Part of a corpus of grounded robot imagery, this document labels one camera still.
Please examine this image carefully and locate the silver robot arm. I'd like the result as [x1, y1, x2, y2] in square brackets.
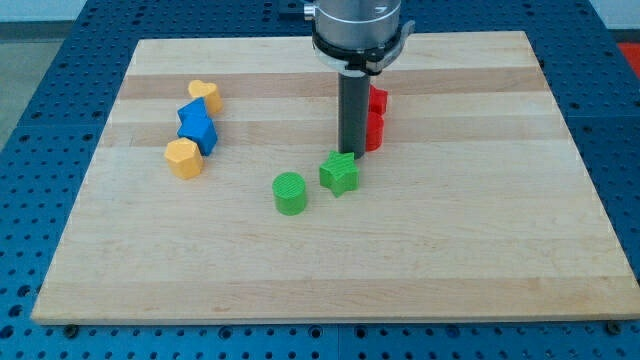
[304, 0, 415, 77]

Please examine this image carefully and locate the green star block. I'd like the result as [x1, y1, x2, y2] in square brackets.
[319, 151, 359, 197]

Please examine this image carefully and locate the red star block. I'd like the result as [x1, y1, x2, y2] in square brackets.
[369, 85, 389, 115]

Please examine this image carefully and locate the green cylinder block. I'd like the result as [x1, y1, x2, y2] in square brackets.
[272, 172, 307, 216]

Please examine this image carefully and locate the red cylinder block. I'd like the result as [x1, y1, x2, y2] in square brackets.
[365, 112, 385, 152]

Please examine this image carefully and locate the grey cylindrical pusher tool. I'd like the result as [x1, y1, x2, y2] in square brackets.
[337, 74, 370, 159]

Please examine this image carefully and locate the wooden board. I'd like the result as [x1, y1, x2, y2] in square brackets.
[32, 31, 639, 325]

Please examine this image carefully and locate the blue cube block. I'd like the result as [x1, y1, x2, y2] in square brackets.
[177, 115, 218, 156]

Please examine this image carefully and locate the yellow hexagon block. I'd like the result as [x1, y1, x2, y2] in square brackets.
[164, 138, 204, 179]

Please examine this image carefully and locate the yellow heart block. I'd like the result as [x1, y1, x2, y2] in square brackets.
[187, 80, 224, 117]

